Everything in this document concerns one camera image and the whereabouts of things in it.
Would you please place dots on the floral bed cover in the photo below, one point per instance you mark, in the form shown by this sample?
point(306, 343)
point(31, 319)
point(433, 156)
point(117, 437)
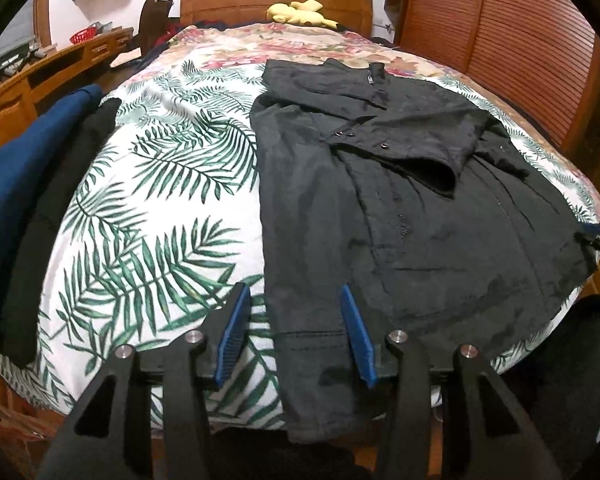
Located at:
point(260, 45)

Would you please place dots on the black jacket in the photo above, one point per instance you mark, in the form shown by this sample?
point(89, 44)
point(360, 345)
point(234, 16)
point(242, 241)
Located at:
point(430, 240)

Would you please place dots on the wooden louvered wardrobe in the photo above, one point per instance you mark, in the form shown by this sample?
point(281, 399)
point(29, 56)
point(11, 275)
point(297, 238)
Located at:
point(505, 35)

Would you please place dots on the small grey container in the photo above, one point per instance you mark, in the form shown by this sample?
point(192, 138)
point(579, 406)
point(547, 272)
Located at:
point(101, 26)

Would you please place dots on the black handheld tool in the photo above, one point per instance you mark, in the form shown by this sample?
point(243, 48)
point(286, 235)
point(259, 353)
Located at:
point(5, 69)
point(36, 51)

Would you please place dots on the wooden window frame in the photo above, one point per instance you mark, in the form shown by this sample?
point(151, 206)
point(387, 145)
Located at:
point(42, 15)

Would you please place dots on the wooden headboard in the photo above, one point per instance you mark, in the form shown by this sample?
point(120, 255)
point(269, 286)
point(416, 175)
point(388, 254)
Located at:
point(220, 0)

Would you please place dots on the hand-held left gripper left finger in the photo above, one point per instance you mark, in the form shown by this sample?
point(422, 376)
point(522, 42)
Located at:
point(232, 330)

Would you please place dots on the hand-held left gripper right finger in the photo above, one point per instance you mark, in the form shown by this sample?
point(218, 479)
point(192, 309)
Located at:
point(357, 340)

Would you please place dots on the black folded garment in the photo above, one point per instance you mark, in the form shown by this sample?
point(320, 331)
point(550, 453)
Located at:
point(55, 220)

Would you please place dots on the wooden desk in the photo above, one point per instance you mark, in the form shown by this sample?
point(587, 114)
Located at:
point(10, 110)

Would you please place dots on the grey window blind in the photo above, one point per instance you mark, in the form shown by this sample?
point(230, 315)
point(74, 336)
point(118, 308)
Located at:
point(15, 35)

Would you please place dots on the green leaf print blanket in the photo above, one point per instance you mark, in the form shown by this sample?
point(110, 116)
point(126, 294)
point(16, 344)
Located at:
point(170, 210)

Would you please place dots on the yellow plush toy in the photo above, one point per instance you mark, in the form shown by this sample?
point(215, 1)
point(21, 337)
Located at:
point(290, 12)

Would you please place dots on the navy blue folded garment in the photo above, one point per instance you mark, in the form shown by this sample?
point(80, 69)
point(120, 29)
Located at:
point(15, 185)

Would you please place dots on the dark wooden chair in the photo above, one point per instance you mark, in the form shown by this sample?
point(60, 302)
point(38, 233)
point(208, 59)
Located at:
point(155, 15)

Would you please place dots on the red basket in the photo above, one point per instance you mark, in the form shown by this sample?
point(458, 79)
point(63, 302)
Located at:
point(83, 36)

